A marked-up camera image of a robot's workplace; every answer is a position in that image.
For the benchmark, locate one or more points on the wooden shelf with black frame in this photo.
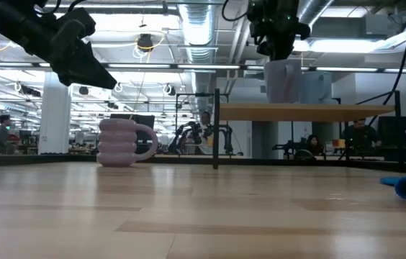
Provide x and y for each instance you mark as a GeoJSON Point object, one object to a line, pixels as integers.
{"type": "Point", "coordinates": [296, 112]}

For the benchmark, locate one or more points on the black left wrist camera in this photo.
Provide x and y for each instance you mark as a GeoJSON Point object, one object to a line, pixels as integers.
{"type": "Point", "coordinates": [80, 18]}

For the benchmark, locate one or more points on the black cabinet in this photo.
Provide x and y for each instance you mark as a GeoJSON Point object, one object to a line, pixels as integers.
{"type": "Point", "coordinates": [404, 136]}

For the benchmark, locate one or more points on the white column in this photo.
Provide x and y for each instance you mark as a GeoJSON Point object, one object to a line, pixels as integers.
{"type": "Point", "coordinates": [54, 122]}

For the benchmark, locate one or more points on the black background robot arm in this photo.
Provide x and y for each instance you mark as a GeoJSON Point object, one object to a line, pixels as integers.
{"type": "Point", "coordinates": [285, 146]}
{"type": "Point", "coordinates": [188, 133]}

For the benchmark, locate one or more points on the pink ribbed mug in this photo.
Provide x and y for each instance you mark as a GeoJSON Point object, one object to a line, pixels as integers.
{"type": "Point", "coordinates": [116, 144]}

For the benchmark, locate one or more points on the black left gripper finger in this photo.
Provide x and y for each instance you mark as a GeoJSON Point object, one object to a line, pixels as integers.
{"type": "Point", "coordinates": [84, 70]}

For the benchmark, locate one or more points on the person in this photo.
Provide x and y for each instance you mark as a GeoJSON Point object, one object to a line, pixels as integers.
{"type": "Point", "coordinates": [206, 127]}
{"type": "Point", "coordinates": [360, 135]}
{"type": "Point", "coordinates": [314, 142]}
{"type": "Point", "coordinates": [3, 133]}

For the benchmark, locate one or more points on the round silver ceiling duct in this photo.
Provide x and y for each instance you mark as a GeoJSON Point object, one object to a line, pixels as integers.
{"type": "Point", "coordinates": [197, 32]}

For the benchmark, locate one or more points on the slanted silver ceiling duct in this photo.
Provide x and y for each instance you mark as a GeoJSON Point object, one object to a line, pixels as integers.
{"type": "Point", "coordinates": [314, 11]}

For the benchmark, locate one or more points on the LED light bar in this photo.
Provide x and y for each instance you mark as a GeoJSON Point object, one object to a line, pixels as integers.
{"type": "Point", "coordinates": [206, 67]}

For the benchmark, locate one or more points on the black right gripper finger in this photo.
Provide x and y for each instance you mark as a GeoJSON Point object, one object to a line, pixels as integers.
{"type": "Point", "coordinates": [280, 54]}

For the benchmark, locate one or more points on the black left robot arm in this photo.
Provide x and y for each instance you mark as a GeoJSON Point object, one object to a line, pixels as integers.
{"type": "Point", "coordinates": [1, 21]}

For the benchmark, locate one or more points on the grey lavender mug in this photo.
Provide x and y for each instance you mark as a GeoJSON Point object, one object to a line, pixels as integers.
{"type": "Point", "coordinates": [276, 84]}

